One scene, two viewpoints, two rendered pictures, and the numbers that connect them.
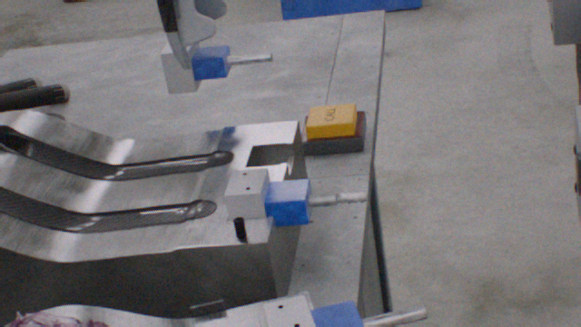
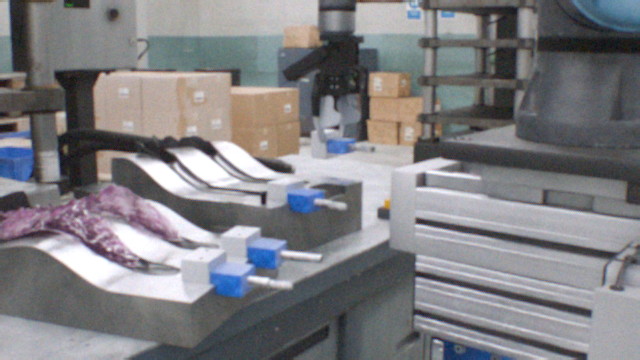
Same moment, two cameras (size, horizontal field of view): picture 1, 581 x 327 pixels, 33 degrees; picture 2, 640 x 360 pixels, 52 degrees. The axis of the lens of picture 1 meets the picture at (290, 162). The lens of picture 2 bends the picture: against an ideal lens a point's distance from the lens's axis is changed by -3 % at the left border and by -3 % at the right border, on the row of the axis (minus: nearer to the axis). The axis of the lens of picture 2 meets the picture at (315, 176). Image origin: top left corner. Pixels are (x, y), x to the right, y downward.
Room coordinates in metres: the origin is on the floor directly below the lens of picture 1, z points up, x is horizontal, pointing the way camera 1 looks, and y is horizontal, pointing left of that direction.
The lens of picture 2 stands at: (-0.11, -0.43, 1.12)
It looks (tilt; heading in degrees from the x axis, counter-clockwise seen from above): 11 degrees down; 24
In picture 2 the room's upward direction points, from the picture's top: straight up
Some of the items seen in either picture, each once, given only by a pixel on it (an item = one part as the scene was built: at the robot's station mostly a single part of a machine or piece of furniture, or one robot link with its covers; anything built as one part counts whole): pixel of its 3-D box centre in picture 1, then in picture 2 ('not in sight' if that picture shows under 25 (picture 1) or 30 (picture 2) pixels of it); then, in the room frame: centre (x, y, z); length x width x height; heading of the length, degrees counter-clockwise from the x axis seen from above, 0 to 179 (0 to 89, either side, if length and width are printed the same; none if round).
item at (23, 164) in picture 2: not in sight; (12, 167); (3.18, 3.38, 0.32); 0.60 x 0.41 x 0.22; 85
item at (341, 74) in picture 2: not in sight; (340, 65); (1.14, 0.08, 1.09); 0.09 x 0.08 x 0.12; 79
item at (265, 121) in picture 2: not in sight; (223, 129); (5.28, 2.94, 0.37); 1.20 x 0.82 x 0.74; 87
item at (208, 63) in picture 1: (220, 62); (345, 146); (1.13, 0.07, 0.93); 0.13 x 0.05 x 0.05; 79
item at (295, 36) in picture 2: not in sight; (302, 36); (7.73, 3.28, 1.26); 0.42 x 0.33 x 0.29; 79
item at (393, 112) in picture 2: not in sight; (405, 109); (7.56, 1.87, 0.42); 0.86 x 0.33 x 0.83; 79
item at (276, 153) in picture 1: (271, 170); (326, 197); (0.94, 0.02, 0.87); 0.05 x 0.05 x 0.04; 79
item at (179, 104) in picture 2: not in sight; (151, 131); (4.27, 2.99, 0.47); 1.22 x 0.80 x 0.94; 83
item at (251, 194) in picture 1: (299, 202); (310, 201); (0.82, 0.00, 0.89); 0.13 x 0.05 x 0.05; 79
